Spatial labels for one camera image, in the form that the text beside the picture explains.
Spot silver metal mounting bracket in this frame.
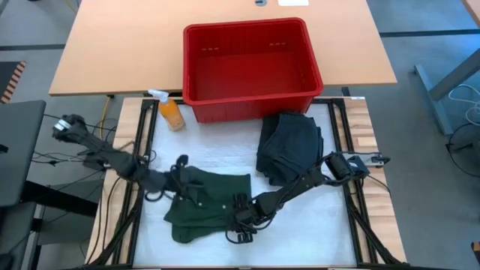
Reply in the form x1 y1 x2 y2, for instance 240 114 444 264
339 151 388 167

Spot dark blue jeans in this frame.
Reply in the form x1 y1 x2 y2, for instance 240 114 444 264
256 114 326 188

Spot yellow cable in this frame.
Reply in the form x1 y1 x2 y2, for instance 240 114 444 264
98 95 114 146

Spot black aluminium table frame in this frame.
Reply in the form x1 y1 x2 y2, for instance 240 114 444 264
88 97 408 270

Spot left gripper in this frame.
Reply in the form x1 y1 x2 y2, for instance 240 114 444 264
164 154 206 206

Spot wooden desk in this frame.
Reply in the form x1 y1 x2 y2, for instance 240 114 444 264
48 0 398 98
463 0 480 26

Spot red plastic bin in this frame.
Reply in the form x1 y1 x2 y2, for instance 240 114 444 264
182 16 325 125

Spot white cables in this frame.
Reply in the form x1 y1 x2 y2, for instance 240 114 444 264
448 83 480 127

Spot dark green polo shirt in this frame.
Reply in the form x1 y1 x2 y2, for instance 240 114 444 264
163 166 253 245

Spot hazard-striped floor mat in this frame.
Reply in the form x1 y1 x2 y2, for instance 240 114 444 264
0 60 28 105

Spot orange spray bottle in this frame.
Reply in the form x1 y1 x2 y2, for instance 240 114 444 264
147 88 187 133

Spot grey table leg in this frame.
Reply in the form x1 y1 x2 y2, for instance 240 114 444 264
413 47 480 136

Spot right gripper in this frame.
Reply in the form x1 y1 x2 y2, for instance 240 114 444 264
224 193 266 245

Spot black floor cables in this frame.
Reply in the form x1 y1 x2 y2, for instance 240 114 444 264
31 149 91 167

